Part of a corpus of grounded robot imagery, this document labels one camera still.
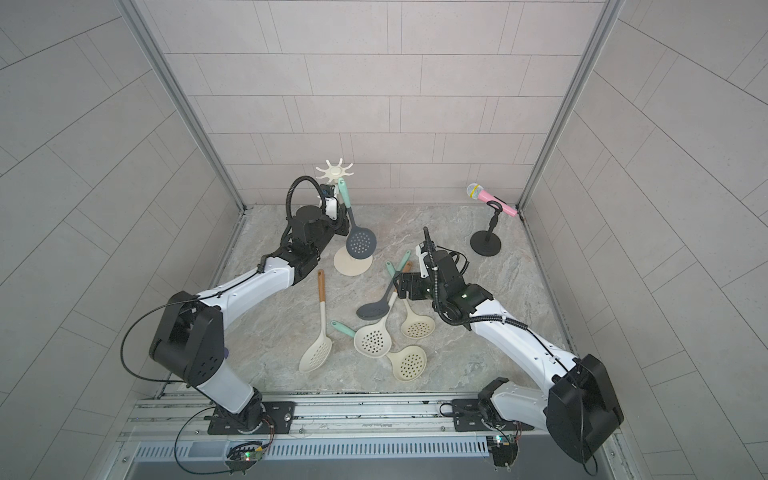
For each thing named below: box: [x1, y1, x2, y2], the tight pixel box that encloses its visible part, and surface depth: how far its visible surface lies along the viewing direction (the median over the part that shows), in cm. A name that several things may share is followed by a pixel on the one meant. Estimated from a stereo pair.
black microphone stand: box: [470, 200, 503, 257], surface depth 107 cm
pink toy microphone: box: [466, 182, 519, 217], surface depth 94 cm
